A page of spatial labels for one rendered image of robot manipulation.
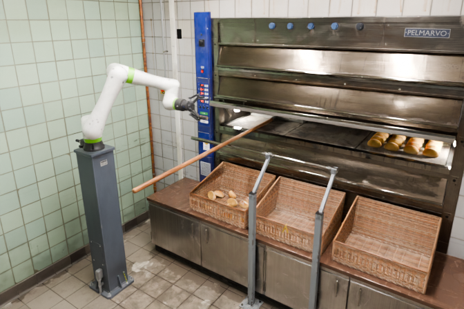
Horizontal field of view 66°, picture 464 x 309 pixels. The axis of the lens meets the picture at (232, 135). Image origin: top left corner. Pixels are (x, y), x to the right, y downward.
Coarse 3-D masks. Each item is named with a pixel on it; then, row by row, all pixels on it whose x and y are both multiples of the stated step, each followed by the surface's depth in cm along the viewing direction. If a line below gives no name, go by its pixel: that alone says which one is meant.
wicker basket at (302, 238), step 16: (272, 192) 288; (288, 192) 290; (320, 192) 276; (336, 192) 269; (256, 208) 266; (272, 208) 291; (304, 208) 283; (336, 208) 253; (256, 224) 272; (272, 224) 253; (288, 224) 273; (304, 224) 273; (336, 224) 258; (288, 240) 249; (304, 240) 241; (320, 256) 237
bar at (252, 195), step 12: (216, 144) 279; (228, 144) 274; (264, 156) 257; (276, 156) 251; (264, 168) 252; (324, 168) 232; (336, 168) 228; (252, 192) 245; (252, 204) 245; (324, 204) 221; (252, 216) 248; (252, 228) 251; (252, 240) 254; (252, 252) 257; (252, 264) 260; (312, 264) 230; (252, 276) 263; (312, 276) 232; (252, 288) 266; (312, 288) 235; (252, 300) 270; (312, 300) 237
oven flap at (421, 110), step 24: (216, 96) 308; (240, 96) 298; (264, 96) 286; (288, 96) 275; (312, 96) 264; (336, 96) 255; (360, 96) 246; (384, 96) 238; (408, 96) 230; (432, 96) 223; (408, 120) 227; (432, 120) 222; (456, 120) 215
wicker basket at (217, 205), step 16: (208, 176) 310; (224, 176) 324; (240, 176) 315; (256, 176) 306; (272, 176) 297; (192, 192) 296; (224, 192) 324; (240, 192) 315; (192, 208) 297; (224, 208) 275; (240, 208) 297; (240, 224) 270
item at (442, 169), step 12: (240, 132) 310; (252, 132) 303; (264, 132) 300; (300, 144) 280; (312, 144) 274; (324, 144) 271; (360, 156) 255; (372, 156) 250; (384, 156) 247; (420, 168) 235; (432, 168) 230; (444, 168) 227
